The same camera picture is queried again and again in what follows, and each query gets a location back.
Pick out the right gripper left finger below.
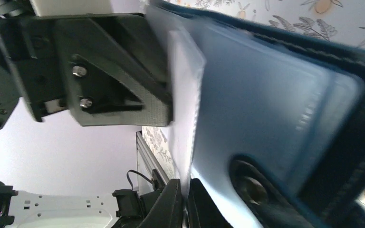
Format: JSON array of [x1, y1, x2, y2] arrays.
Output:
[[139, 179, 183, 228]]

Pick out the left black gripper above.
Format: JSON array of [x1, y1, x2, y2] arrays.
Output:
[[0, 13, 173, 126]]

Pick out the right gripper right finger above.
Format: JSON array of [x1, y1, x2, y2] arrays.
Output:
[[187, 178, 231, 228]]

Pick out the floral patterned table mat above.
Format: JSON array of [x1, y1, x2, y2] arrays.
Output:
[[141, 0, 365, 221]]

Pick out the aluminium rail frame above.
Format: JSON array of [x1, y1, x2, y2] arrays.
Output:
[[135, 131, 169, 186]]

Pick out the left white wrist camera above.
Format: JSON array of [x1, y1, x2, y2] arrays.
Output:
[[30, 0, 113, 17]]

